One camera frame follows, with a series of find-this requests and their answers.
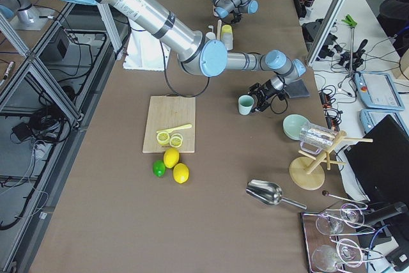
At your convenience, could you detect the wine glass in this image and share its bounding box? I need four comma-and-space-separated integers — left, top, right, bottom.
340, 203, 364, 228
316, 215, 344, 235
336, 238, 364, 268

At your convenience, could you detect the grey cup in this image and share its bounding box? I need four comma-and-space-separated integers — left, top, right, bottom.
222, 32, 233, 51

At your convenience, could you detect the green cup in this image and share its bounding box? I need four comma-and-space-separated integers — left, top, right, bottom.
238, 95, 254, 116

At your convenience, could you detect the green bowl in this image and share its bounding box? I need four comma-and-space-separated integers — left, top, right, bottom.
282, 114, 309, 141

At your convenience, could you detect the bamboo cutting board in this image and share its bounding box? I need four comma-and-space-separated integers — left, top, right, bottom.
143, 96, 196, 153

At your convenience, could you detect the grey cloth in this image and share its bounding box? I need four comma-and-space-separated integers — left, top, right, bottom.
284, 79, 310, 99

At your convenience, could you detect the clear glass pitcher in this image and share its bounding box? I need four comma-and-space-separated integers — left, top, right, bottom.
299, 122, 337, 154

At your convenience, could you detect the black power box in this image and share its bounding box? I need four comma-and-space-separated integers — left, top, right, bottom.
49, 32, 70, 61

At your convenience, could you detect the cream white cup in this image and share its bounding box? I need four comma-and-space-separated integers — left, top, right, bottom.
206, 32, 216, 40

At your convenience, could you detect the aluminium frame post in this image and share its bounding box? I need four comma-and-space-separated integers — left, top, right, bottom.
305, 0, 345, 67

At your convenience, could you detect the wooden mug tree stand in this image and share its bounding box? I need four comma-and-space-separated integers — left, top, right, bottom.
289, 130, 373, 191

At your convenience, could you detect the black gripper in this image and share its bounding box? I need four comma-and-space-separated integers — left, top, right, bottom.
230, 11, 242, 24
248, 77, 285, 113

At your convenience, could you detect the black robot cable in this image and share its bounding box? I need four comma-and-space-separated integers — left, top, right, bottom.
163, 41, 212, 97

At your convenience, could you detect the green lime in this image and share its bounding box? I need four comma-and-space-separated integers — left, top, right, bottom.
152, 160, 166, 178

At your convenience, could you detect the black monitor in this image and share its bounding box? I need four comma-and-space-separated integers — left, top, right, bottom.
344, 115, 408, 204

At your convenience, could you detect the yellow plastic knife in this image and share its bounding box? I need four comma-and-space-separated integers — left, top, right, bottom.
156, 123, 192, 134

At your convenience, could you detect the black wire glass rack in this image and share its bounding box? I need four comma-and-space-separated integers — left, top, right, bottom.
300, 202, 384, 272

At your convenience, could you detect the yellow lemon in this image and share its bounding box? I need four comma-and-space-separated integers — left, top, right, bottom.
163, 148, 180, 169
173, 163, 190, 184

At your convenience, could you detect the yellow cup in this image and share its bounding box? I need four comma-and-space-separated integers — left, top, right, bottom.
221, 24, 233, 35

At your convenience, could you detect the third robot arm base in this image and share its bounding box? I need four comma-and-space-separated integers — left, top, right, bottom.
1, 0, 47, 31

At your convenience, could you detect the black-tipped stir stick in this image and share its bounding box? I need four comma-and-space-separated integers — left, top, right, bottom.
322, 190, 367, 207

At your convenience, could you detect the green reacher grabber tool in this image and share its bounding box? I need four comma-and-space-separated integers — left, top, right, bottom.
342, 14, 357, 77

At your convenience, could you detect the blue teach pendant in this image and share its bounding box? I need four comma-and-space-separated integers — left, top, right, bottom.
359, 109, 401, 133
354, 72, 405, 111

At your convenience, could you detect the metal scoop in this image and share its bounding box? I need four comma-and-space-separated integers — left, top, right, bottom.
245, 179, 307, 210

